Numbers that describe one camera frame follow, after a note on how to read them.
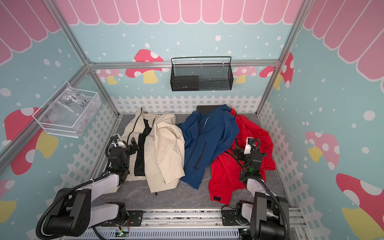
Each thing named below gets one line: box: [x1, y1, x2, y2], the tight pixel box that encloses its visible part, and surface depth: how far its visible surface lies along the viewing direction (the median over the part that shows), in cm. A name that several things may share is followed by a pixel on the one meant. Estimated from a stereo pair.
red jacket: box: [208, 108, 275, 206], surface depth 85 cm
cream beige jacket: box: [122, 108, 186, 193], surface depth 90 cm
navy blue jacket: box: [177, 104, 240, 190], surface depth 91 cm
